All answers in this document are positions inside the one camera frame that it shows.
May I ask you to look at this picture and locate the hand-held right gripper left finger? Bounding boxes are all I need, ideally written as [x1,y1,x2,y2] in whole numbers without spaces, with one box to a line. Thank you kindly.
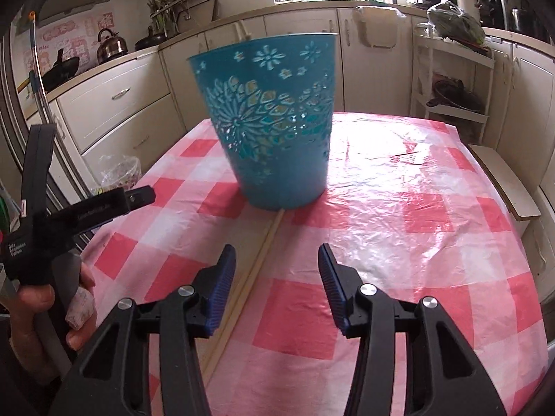
[48,244,237,416]

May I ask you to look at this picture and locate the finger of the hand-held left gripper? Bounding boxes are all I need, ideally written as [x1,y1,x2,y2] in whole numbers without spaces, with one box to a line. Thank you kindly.
[70,184,157,235]

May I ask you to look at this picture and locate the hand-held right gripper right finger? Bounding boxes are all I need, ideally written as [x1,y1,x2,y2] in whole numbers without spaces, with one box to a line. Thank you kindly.
[318,244,509,416]

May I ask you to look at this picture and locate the teal perforated plastic basket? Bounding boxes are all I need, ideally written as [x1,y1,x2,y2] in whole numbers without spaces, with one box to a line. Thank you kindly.
[186,31,339,211]

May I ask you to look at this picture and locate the person's left hand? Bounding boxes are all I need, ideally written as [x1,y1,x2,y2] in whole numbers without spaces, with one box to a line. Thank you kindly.
[6,264,97,382]

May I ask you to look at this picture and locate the clear plastic bag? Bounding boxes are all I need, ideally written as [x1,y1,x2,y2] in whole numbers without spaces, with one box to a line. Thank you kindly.
[93,154,143,197]

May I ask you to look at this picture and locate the red white checkered tablecloth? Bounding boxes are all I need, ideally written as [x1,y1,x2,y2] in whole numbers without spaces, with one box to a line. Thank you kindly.
[80,112,551,416]

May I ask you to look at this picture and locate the silver refrigerator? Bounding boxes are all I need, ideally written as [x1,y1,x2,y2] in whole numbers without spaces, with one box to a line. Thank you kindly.
[0,35,94,243]

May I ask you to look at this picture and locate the cream drawer cabinet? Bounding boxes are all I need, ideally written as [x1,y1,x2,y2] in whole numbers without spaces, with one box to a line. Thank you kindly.
[24,45,192,170]

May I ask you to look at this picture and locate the black wok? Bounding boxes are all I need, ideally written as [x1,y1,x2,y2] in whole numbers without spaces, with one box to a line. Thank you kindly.
[41,47,81,93]

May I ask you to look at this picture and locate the steel kettle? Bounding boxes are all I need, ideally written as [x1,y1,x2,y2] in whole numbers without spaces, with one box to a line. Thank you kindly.
[96,28,129,65]

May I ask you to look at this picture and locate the black cooking pot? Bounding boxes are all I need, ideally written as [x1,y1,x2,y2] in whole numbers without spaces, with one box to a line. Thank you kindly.
[135,26,168,51]

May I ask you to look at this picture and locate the wooden board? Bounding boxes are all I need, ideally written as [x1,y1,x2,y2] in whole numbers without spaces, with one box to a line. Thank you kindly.
[468,144,543,220]

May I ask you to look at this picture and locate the dark pan with lid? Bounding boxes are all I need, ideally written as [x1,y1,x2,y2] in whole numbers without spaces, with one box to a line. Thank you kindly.
[427,79,485,113]

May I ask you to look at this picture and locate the white hanging bin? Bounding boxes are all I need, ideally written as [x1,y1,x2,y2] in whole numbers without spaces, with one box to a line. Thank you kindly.
[353,6,407,49]

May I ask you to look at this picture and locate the cream sink cabinet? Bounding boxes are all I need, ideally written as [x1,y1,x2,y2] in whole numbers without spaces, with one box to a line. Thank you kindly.
[158,6,428,118]

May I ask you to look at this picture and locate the white shelf rack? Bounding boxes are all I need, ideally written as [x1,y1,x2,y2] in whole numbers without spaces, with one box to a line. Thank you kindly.
[412,30,497,145]

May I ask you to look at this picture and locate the cream tall cabinet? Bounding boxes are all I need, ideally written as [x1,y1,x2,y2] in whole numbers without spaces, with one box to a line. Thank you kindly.
[477,28,555,191]

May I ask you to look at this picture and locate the green vegetable bag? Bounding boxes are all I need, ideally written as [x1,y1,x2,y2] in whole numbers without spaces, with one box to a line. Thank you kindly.
[427,0,486,46]

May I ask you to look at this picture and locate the white thermos jug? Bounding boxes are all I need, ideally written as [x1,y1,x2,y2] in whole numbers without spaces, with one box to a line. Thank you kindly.
[455,0,481,24]

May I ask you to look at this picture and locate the steel pot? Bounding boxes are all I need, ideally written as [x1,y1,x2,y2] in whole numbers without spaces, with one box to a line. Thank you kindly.
[507,6,528,32]

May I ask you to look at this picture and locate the blue handled mop pole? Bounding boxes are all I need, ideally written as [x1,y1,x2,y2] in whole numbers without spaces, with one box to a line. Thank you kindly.
[25,11,62,127]

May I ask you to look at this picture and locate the pink wall stickers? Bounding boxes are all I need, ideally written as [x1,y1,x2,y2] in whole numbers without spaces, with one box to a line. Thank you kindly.
[37,11,116,67]

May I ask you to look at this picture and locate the wall utensil rack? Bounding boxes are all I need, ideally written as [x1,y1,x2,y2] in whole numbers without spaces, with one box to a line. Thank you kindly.
[147,0,217,36]

